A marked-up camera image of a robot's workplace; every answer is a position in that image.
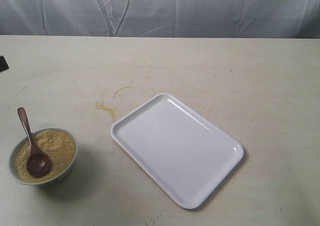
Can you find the brown wooden spoon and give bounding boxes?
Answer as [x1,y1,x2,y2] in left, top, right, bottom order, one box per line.
[17,107,52,178]

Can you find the spilled yellow grain pile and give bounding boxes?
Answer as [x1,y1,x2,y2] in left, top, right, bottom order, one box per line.
[95,101,119,121]

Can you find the white rectangular plastic tray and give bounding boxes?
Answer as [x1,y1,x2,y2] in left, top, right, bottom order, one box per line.
[110,93,245,210]

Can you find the white wrinkled backdrop curtain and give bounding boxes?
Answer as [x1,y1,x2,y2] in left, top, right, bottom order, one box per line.
[0,0,320,39]

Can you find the tan granular powder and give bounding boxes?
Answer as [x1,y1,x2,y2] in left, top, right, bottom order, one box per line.
[14,129,76,183]

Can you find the white bowl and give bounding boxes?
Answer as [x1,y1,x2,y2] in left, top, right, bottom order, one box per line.
[8,127,79,186]

